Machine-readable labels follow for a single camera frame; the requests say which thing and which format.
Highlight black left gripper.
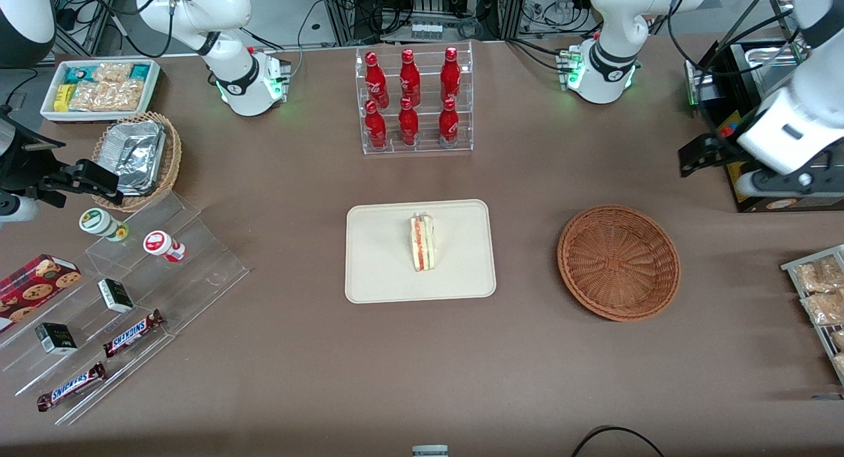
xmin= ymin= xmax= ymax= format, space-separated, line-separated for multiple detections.
xmin=679 ymin=134 xmax=844 ymax=199

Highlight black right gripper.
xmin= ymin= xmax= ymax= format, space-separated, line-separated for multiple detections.
xmin=0 ymin=134 xmax=125 ymax=208

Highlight triangle sandwich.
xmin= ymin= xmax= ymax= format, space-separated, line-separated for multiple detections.
xmin=410 ymin=212 xmax=437 ymax=273

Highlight light tan wicker basket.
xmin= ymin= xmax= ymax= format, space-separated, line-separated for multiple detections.
xmin=91 ymin=111 xmax=183 ymax=213

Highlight brown wicker basket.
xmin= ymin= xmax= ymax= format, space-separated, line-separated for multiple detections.
xmin=557 ymin=205 xmax=681 ymax=322

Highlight cream plastic tray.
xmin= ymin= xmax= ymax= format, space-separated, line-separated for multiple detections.
xmin=345 ymin=199 xmax=497 ymax=305

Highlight green lidded yogurt cup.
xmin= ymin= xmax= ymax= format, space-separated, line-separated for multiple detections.
xmin=78 ymin=207 xmax=130 ymax=243

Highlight silver foil packets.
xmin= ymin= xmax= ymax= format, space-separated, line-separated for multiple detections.
xmin=98 ymin=120 xmax=166 ymax=198

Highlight large clear cracker bag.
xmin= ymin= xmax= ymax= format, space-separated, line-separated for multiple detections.
xmin=67 ymin=79 xmax=145 ymax=113

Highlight white snack bin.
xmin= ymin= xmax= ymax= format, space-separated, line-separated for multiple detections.
xmin=40 ymin=59 xmax=162 ymax=125

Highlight red lidded yogurt cup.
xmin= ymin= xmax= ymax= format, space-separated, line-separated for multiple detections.
xmin=142 ymin=230 xmax=187 ymax=264

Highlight small clear cracker bag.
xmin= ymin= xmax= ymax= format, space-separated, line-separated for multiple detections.
xmin=92 ymin=61 xmax=135 ymax=84

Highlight small black coffee box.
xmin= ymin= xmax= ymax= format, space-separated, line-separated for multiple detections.
xmin=34 ymin=322 xmax=78 ymax=356
xmin=97 ymin=278 xmax=135 ymax=314

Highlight red tartan cookie box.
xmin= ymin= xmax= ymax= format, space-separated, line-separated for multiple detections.
xmin=0 ymin=253 xmax=82 ymax=333

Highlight clear acrylic stepped shelf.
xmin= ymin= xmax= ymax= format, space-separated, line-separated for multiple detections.
xmin=0 ymin=192 xmax=250 ymax=426

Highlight Snickers chocolate bar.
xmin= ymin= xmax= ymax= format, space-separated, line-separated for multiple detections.
xmin=36 ymin=362 xmax=107 ymax=412
xmin=103 ymin=309 xmax=166 ymax=359

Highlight red cola bottle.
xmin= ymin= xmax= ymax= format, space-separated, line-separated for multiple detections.
xmin=398 ymin=48 xmax=422 ymax=106
xmin=440 ymin=46 xmax=462 ymax=106
xmin=438 ymin=98 xmax=460 ymax=148
xmin=364 ymin=51 xmax=390 ymax=109
xmin=363 ymin=100 xmax=388 ymax=152
xmin=398 ymin=97 xmax=421 ymax=148

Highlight clear acrylic bottle rack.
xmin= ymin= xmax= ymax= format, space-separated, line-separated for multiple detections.
xmin=355 ymin=42 xmax=474 ymax=156

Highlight black looped cable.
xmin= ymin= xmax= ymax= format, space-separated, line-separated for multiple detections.
xmin=570 ymin=425 xmax=667 ymax=457

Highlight background equipment frame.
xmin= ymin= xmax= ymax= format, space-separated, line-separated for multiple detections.
xmin=316 ymin=0 xmax=528 ymax=44

